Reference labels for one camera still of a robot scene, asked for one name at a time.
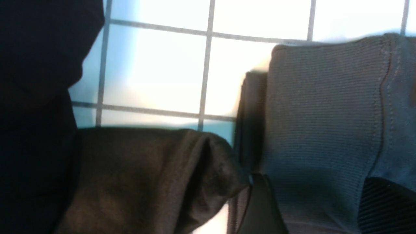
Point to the black clothes pile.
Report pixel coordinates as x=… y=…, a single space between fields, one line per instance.
x=43 y=46

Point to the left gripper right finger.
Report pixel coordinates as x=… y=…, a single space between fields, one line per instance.
x=386 y=208

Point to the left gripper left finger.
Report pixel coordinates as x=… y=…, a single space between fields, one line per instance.
x=262 y=215

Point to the gray long-sleeve top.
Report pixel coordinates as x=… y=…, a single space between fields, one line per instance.
x=321 y=121

